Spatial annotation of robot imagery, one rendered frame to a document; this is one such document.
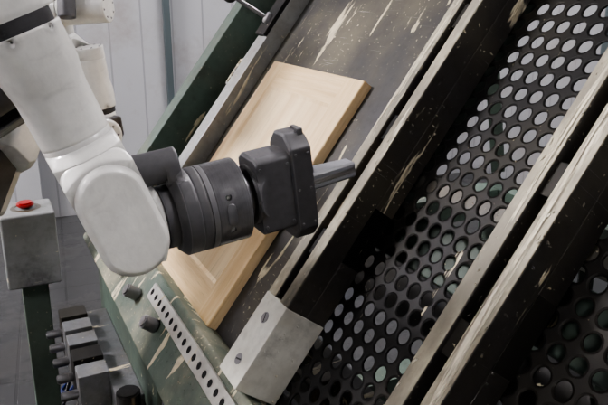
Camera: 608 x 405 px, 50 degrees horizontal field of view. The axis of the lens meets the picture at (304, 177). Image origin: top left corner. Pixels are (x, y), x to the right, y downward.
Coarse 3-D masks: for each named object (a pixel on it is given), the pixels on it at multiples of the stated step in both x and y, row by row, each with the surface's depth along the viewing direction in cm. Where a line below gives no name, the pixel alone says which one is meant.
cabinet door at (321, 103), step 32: (288, 64) 137; (256, 96) 141; (288, 96) 130; (320, 96) 119; (352, 96) 111; (256, 128) 133; (320, 128) 114; (320, 160) 111; (192, 256) 126; (224, 256) 117; (256, 256) 110; (192, 288) 119; (224, 288) 111
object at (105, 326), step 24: (72, 312) 141; (96, 312) 146; (48, 336) 139; (72, 336) 131; (96, 336) 131; (120, 336) 133; (72, 360) 123; (96, 360) 124; (120, 360) 127; (72, 384) 130; (96, 384) 118; (120, 384) 119; (144, 384) 115
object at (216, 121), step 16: (304, 0) 149; (288, 16) 149; (272, 32) 148; (288, 32) 150; (256, 48) 149; (272, 48) 149; (240, 64) 151; (256, 64) 148; (240, 80) 147; (256, 80) 149; (224, 96) 148; (240, 96) 148; (208, 112) 151; (224, 112) 147; (208, 128) 147; (224, 128) 148; (192, 144) 148; (208, 144) 148; (192, 160) 147
